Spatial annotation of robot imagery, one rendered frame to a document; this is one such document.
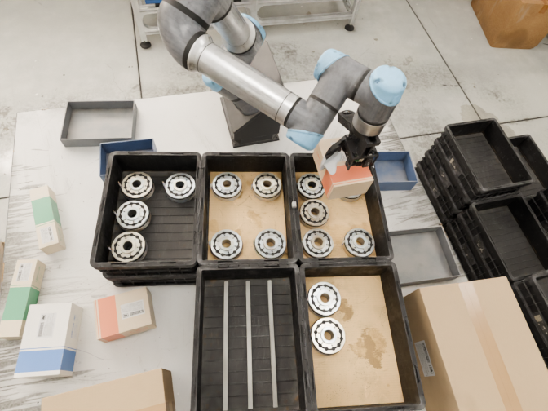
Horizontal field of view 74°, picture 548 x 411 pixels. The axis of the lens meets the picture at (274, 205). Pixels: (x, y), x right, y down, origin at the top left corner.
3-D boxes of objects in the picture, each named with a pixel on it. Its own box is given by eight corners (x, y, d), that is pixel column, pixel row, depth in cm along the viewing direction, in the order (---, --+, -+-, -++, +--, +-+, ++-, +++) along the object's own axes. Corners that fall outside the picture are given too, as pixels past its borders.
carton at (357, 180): (312, 155, 112) (316, 140, 106) (348, 149, 115) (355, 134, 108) (327, 200, 106) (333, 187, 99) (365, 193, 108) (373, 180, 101)
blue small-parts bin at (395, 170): (402, 160, 158) (409, 151, 152) (411, 190, 151) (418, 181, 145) (358, 161, 156) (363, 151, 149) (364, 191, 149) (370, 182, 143)
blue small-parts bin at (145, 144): (156, 148, 149) (152, 138, 143) (158, 178, 143) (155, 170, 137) (105, 153, 146) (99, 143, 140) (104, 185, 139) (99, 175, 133)
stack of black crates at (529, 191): (464, 162, 231) (486, 140, 211) (504, 156, 237) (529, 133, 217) (496, 218, 214) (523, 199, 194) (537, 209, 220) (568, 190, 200)
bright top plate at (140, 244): (112, 234, 114) (111, 233, 114) (144, 230, 116) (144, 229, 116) (111, 264, 110) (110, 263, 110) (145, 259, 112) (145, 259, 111)
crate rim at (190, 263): (112, 155, 122) (109, 151, 120) (202, 156, 125) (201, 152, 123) (90, 270, 104) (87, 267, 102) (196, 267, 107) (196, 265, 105)
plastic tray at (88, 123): (137, 108, 158) (134, 99, 154) (134, 145, 149) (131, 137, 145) (72, 108, 155) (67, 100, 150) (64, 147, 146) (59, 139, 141)
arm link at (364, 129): (352, 103, 84) (384, 99, 85) (346, 116, 88) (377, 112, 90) (363, 128, 81) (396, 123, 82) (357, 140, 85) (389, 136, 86)
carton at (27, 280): (28, 338, 113) (18, 336, 107) (7, 340, 112) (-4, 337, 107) (46, 264, 124) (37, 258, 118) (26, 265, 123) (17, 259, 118)
